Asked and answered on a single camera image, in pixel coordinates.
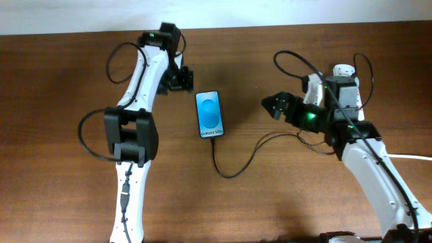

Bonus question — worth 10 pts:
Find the blue Galaxy smartphone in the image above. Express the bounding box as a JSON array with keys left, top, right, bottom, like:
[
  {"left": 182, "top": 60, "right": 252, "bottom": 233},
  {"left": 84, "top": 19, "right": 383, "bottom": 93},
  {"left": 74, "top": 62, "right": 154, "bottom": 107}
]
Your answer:
[{"left": 195, "top": 90, "right": 224, "bottom": 138}]

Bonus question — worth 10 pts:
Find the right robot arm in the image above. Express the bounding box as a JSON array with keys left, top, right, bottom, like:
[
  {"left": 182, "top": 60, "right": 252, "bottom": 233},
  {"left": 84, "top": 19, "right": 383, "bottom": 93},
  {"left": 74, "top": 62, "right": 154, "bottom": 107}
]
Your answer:
[{"left": 261, "top": 76, "right": 431, "bottom": 242}]

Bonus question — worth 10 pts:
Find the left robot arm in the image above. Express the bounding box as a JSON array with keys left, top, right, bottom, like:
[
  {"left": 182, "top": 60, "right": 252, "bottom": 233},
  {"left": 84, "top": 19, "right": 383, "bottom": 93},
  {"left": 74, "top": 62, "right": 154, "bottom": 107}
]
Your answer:
[{"left": 104, "top": 22, "right": 193, "bottom": 243}]

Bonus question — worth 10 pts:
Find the white power strip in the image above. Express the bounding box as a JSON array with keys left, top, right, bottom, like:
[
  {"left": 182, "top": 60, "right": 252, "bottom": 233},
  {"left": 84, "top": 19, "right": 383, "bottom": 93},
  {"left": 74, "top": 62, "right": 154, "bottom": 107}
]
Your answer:
[{"left": 332, "top": 63, "right": 366, "bottom": 122}]

